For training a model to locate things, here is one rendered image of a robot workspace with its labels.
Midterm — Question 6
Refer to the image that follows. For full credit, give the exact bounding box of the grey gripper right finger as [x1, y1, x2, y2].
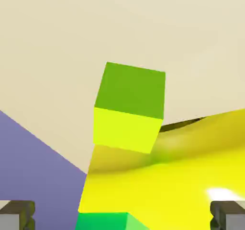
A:
[210, 200, 245, 230]

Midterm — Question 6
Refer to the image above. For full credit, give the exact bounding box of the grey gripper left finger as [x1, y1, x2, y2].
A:
[0, 200, 36, 230]

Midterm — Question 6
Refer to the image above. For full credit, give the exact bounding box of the small lime green cube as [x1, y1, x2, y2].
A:
[92, 61, 166, 154]

